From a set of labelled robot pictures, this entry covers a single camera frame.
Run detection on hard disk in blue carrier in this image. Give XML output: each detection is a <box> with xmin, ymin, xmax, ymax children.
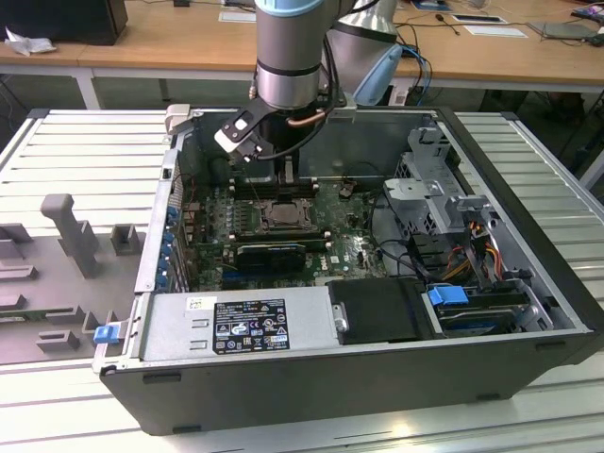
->
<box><xmin>426</xmin><ymin>284</ymin><xmax>528</xmax><ymax>337</ymax></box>

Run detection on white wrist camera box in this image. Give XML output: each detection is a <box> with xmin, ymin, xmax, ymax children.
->
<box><xmin>213</xmin><ymin>106</ymin><xmax>276</xmax><ymax>165</ymax></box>

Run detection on black computer tower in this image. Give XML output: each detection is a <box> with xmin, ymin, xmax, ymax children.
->
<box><xmin>0</xmin><ymin>0</ymin><xmax>129</xmax><ymax>47</ymax></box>

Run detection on grey parts rack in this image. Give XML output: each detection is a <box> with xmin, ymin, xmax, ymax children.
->
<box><xmin>0</xmin><ymin>192</ymin><xmax>148</xmax><ymax>365</ymax></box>

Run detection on blue cable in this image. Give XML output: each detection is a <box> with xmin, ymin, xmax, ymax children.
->
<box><xmin>402</xmin><ymin>44</ymin><xmax>434</xmax><ymax>92</ymax></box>

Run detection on black plastic air shroud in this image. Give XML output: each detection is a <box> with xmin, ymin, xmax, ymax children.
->
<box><xmin>327</xmin><ymin>277</ymin><xmax>436</xmax><ymax>344</ymax></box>

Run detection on grey case release handle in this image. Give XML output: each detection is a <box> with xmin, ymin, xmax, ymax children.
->
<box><xmin>163</xmin><ymin>104</ymin><xmax>193</xmax><ymax>137</ymax></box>

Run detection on grey laptop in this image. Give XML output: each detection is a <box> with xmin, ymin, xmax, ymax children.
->
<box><xmin>527</xmin><ymin>17</ymin><xmax>604</xmax><ymax>42</ymax></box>

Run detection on grey power supply with label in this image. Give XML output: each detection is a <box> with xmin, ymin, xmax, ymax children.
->
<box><xmin>140</xmin><ymin>290</ymin><xmax>342</xmax><ymax>363</ymax></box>

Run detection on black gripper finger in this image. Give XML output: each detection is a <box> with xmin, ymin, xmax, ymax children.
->
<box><xmin>278</xmin><ymin>158</ymin><xmax>299</xmax><ymax>190</ymax></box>

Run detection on crumpled white paper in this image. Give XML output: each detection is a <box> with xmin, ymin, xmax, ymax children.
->
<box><xmin>3</xmin><ymin>25</ymin><xmax>59</xmax><ymax>57</ymax></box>

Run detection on black open PC case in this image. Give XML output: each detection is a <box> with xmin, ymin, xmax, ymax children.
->
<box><xmin>92</xmin><ymin>106</ymin><xmax>601</xmax><ymax>438</ymax></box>

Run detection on grey metal drive cage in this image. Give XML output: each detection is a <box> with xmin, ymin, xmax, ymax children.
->
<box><xmin>382</xmin><ymin>126</ymin><xmax>499</xmax><ymax>240</ymax></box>

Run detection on yellow and orange wires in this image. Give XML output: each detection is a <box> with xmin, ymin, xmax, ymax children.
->
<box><xmin>445</xmin><ymin>225</ymin><xmax>505</xmax><ymax>280</ymax></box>

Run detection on black graphics card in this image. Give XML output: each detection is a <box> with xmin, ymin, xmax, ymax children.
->
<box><xmin>234</xmin><ymin>243</ymin><xmax>307</xmax><ymax>274</ymax></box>

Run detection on black looped cable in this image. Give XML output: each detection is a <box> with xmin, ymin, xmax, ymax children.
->
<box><xmin>369</xmin><ymin>187</ymin><xmax>428</xmax><ymax>280</ymax></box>

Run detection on CPU socket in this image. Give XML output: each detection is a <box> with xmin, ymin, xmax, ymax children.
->
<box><xmin>254</xmin><ymin>197</ymin><xmax>318</xmax><ymax>232</ymax></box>

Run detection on black round cylinder part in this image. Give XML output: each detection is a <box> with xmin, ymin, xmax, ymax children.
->
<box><xmin>209</xmin><ymin>157</ymin><xmax>233</xmax><ymax>186</ymax></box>

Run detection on thin wire locking lever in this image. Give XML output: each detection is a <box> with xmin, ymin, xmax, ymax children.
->
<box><xmin>246</xmin><ymin>175</ymin><xmax>264</xmax><ymax>210</ymax></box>

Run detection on pale blue teach pendant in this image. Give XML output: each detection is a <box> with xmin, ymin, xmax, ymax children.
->
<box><xmin>352</xmin><ymin>44</ymin><xmax>406</xmax><ymax>108</ymax></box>

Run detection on black RAM stick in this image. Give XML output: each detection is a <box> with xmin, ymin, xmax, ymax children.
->
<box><xmin>230</xmin><ymin>228</ymin><xmax>331</xmax><ymax>251</ymax></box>

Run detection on green motherboard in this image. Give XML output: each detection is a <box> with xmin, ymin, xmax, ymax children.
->
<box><xmin>181</xmin><ymin>174</ymin><xmax>393</xmax><ymax>292</ymax></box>

